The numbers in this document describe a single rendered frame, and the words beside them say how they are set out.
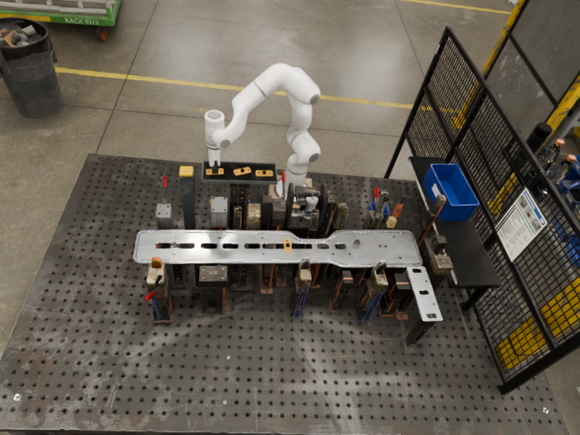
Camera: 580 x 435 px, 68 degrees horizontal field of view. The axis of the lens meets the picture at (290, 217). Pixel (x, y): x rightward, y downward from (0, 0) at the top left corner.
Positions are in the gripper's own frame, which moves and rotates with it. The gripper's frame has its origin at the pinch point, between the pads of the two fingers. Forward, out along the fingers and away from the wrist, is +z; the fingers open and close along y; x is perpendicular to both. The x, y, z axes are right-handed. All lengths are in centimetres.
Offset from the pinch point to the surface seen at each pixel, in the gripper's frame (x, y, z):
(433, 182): 116, 12, 7
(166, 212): -24.4, 15.7, 12.3
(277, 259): 25, 44, 19
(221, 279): -2, 53, 16
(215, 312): -5, 54, 46
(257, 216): 18.1, 23.4, 10.7
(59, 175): -114, -122, 118
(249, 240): 13.1, 31.6, 18.5
